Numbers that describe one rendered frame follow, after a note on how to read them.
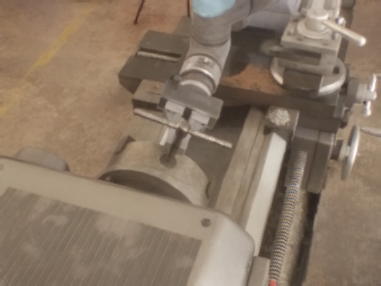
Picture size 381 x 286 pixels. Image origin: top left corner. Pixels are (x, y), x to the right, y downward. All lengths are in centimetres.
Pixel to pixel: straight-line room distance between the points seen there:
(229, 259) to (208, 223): 6
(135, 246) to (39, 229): 16
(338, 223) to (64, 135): 158
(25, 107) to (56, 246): 240
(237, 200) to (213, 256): 69
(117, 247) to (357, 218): 188
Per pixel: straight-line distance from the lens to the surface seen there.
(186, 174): 101
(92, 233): 76
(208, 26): 106
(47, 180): 84
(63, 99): 310
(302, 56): 150
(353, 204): 254
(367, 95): 174
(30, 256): 76
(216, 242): 74
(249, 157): 152
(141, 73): 177
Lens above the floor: 196
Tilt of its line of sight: 47 degrees down
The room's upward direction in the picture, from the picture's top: 3 degrees counter-clockwise
